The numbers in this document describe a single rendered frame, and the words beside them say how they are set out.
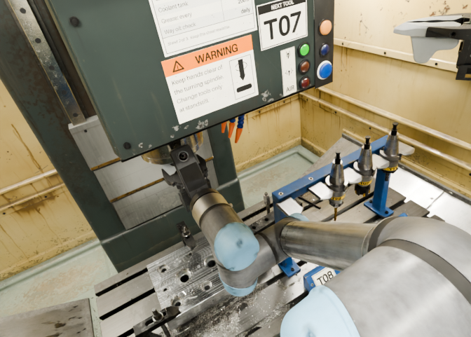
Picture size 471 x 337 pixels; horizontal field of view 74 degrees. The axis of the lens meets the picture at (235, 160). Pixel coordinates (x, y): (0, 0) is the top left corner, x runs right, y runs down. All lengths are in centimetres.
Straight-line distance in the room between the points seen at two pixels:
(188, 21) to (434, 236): 40
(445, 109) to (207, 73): 107
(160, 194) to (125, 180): 17
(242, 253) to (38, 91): 87
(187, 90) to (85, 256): 153
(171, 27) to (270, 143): 163
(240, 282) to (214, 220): 14
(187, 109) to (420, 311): 41
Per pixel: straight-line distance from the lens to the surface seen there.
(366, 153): 97
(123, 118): 50
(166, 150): 69
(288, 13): 58
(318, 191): 93
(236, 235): 55
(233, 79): 54
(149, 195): 137
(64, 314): 164
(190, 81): 51
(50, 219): 185
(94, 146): 121
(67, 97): 115
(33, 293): 195
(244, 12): 54
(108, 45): 48
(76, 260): 195
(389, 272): 30
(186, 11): 50
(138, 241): 153
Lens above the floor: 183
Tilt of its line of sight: 35 degrees down
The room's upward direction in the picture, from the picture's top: 11 degrees counter-clockwise
